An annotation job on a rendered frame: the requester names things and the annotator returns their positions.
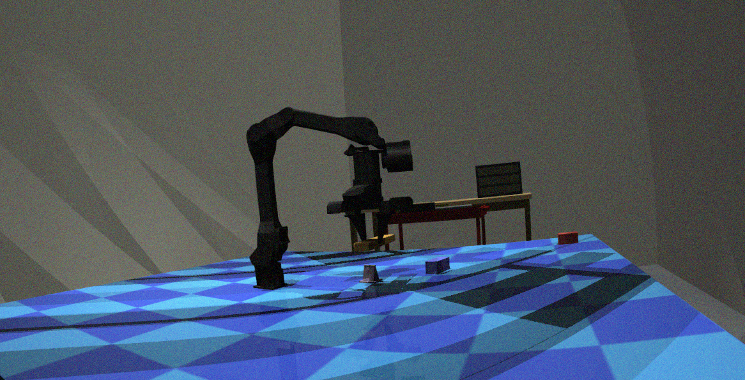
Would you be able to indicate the orange bar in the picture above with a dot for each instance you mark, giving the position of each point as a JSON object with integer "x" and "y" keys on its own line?
{"x": 372, "y": 243}

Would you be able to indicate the red rectangular block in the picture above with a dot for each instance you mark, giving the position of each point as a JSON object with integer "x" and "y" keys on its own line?
{"x": 567, "y": 238}

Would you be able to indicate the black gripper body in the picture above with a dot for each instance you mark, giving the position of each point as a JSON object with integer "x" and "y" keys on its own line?
{"x": 396, "y": 203}

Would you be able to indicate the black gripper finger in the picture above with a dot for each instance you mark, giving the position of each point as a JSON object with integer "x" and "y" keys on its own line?
{"x": 359, "y": 223}
{"x": 383, "y": 219}

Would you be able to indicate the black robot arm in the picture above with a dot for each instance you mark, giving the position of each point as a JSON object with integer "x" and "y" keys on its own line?
{"x": 272, "y": 237}

